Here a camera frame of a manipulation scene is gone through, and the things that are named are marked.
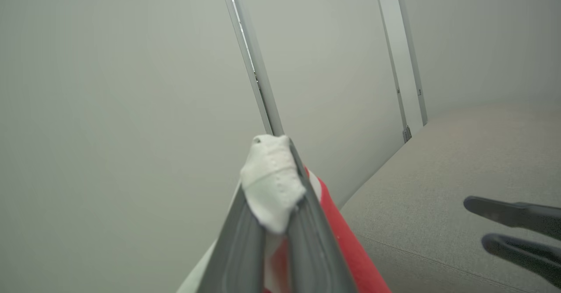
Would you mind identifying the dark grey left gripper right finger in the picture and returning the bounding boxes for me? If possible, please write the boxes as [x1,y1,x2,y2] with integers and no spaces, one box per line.
[287,139,358,293]

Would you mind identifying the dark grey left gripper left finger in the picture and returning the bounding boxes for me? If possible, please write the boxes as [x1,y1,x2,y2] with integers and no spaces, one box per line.
[197,183,266,293]

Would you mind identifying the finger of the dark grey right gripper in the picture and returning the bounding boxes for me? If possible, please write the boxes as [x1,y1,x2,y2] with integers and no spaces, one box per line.
[481,234,561,288]
[463,196,561,241]

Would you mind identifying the red and white garment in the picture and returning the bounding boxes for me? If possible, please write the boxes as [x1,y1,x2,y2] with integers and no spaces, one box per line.
[175,134,391,293]

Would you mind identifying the white partition panel with hinge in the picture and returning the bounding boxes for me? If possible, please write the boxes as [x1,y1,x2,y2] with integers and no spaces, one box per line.
[394,0,561,126]

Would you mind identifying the white partition panel behind sofa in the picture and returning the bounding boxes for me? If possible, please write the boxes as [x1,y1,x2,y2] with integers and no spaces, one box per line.
[226,0,412,208]

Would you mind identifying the wide white partition panel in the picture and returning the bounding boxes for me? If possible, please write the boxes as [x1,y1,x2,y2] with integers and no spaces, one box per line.
[0,0,274,293]

